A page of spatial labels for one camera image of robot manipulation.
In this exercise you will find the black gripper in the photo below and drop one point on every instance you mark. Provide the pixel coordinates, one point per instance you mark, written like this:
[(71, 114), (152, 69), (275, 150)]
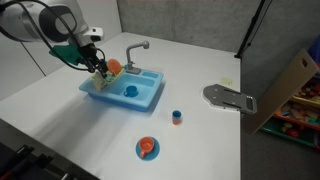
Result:
[(91, 60)]

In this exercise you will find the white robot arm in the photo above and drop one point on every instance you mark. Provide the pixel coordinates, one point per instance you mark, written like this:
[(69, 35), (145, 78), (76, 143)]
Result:
[(60, 25)]

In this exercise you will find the orange toy plate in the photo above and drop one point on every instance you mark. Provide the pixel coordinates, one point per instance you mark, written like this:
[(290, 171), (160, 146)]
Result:
[(114, 66)]

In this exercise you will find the yellow toy dish rack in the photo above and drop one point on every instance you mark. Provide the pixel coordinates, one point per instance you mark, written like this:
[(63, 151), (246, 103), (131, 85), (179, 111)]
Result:
[(111, 77)]

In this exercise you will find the blue toy cup in sink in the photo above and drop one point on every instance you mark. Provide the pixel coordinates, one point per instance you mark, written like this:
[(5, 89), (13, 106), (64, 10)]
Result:
[(131, 91)]

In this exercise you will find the grey toy faucet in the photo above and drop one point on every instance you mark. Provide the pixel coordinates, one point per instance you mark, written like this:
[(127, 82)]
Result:
[(131, 56)]

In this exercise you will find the light blue toy sink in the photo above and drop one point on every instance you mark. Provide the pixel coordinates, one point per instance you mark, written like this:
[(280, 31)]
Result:
[(147, 83)]

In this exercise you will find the orange toy teacup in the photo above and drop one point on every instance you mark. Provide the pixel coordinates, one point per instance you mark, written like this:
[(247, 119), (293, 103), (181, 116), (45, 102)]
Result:
[(146, 145)]

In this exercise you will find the blue toy saucer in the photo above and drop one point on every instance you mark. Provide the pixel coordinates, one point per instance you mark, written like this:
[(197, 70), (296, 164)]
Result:
[(151, 155)]

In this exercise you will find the toy storage shelf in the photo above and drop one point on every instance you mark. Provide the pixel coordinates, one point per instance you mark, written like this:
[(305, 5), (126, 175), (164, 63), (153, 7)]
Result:
[(291, 107)]

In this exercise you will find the small blue orange cup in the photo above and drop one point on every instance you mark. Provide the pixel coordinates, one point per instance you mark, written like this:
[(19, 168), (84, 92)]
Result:
[(176, 117)]

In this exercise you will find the grey metal mounting plate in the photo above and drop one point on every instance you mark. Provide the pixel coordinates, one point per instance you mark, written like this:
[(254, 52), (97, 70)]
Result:
[(226, 98)]

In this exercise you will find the yellow sticky note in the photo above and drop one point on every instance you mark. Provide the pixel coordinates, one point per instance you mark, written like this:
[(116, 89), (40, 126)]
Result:
[(226, 81)]

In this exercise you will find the black tripod pole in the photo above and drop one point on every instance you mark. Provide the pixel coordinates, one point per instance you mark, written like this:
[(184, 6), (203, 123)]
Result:
[(254, 26)]

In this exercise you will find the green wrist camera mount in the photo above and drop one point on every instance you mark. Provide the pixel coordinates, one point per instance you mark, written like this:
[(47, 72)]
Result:
[(69, 53)]

